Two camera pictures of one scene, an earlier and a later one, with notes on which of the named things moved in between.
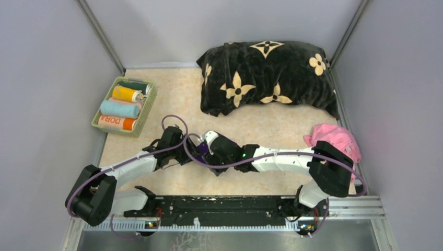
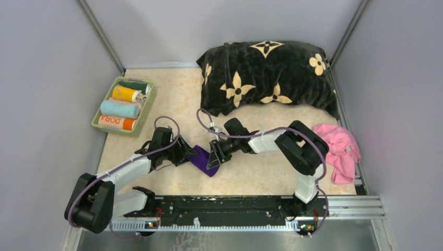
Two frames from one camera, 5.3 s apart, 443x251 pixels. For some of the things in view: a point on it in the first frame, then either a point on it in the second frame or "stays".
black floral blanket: (240, 74) stays
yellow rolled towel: (125, 93) stays
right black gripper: (211, 159) to (217, 156)
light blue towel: (119, 109) stays
